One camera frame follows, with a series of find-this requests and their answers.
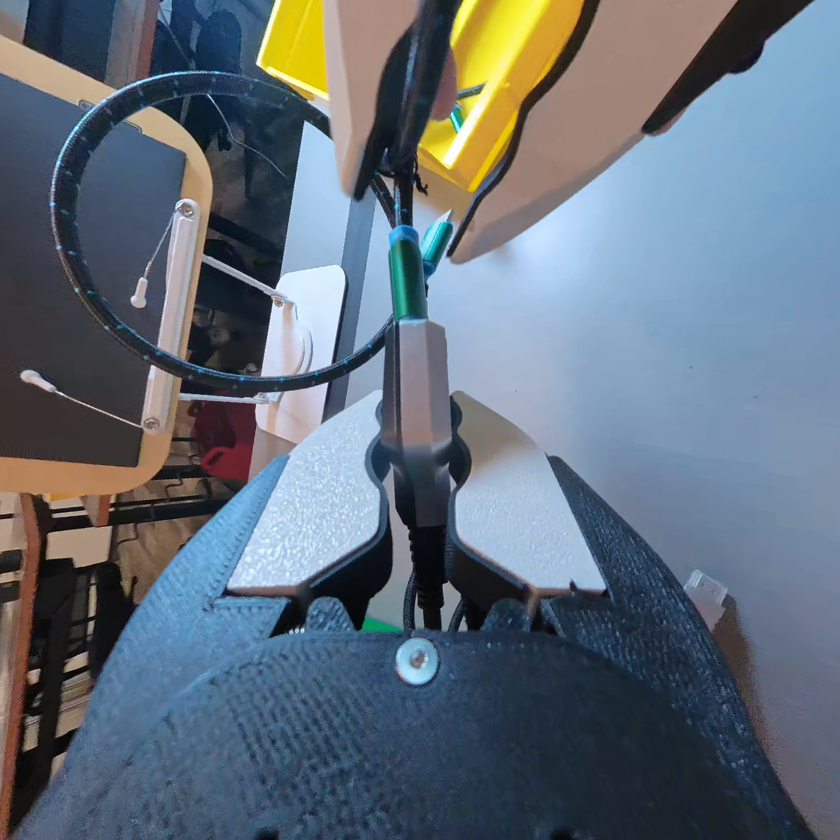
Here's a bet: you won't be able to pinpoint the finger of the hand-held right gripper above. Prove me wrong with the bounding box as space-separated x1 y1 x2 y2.
447 0 744 263
325 0 460 200

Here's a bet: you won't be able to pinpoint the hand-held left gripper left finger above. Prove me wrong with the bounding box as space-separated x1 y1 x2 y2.
227 390 392 605

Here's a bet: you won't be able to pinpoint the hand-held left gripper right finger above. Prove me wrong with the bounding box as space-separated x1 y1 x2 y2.
447 390 607 599

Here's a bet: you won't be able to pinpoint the yellow plastic bin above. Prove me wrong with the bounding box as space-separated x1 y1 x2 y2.
256 0 586 198

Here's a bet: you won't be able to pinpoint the grey hdmi hub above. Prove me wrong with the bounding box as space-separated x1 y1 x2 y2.
381 319 454 526

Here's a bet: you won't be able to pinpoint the braided hdmi cable green plugs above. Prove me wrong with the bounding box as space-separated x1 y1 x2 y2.
50 73 460 395

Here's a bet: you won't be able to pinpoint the white metal base plate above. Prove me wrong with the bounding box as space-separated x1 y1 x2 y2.
178 254 350 442

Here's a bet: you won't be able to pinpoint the thin white-tipped wire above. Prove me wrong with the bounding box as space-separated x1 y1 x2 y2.
128 214 181 311
19 369 161 430

